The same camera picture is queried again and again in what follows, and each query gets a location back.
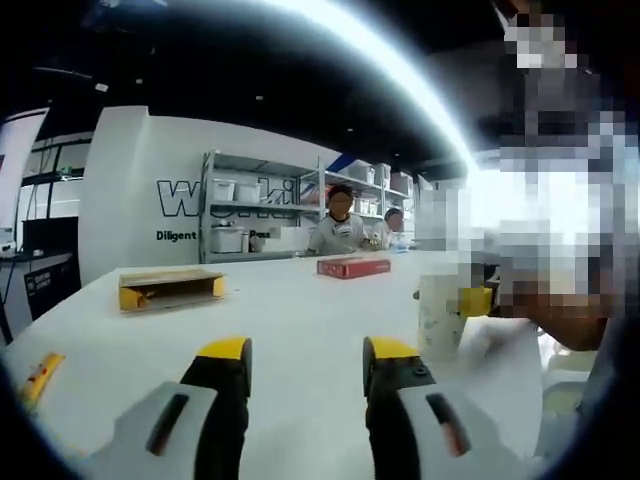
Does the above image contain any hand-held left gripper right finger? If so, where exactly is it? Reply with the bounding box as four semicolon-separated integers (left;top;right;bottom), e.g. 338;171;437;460
362;335;531;480

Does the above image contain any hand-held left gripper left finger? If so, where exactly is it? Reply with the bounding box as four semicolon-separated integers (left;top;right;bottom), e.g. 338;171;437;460
97;337;254;480

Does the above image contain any white paper cup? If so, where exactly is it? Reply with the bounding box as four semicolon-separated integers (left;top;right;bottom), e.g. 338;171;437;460
417;273;470;365

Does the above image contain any yellow coffee pouch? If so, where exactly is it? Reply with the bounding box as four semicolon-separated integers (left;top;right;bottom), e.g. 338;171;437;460
17;352;66;404

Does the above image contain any red cardboard box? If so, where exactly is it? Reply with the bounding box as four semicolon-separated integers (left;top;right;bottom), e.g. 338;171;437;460
316;256;393;281

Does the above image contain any white chair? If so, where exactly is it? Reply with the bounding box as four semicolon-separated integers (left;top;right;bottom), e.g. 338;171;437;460
542;349;594;419

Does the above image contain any yellow pallet-shaped tray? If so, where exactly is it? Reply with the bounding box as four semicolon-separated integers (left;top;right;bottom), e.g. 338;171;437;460
118;268;228;315

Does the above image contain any black counter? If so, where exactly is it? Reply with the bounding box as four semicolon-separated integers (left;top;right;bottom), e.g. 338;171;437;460
22;252;82;321

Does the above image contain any black monitor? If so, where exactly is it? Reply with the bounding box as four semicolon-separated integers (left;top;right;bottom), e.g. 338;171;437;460
22;215;81;255

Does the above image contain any large white storage bin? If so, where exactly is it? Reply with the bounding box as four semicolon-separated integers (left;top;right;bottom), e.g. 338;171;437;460
210;227;247;253

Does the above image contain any grey metal shelf rack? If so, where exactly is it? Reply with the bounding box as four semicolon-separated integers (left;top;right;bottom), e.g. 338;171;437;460
199;149;422;265

